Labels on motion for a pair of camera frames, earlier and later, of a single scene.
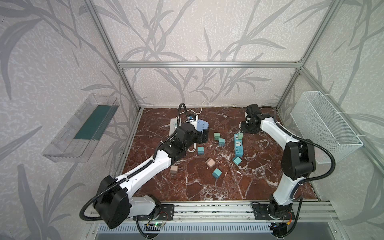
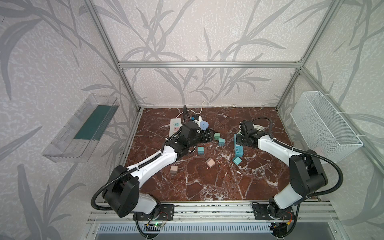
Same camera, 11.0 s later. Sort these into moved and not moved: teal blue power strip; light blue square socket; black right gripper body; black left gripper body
Moved: black right gripper body
Not moved: teal blue power strip; black left gripper body; light blue square socket
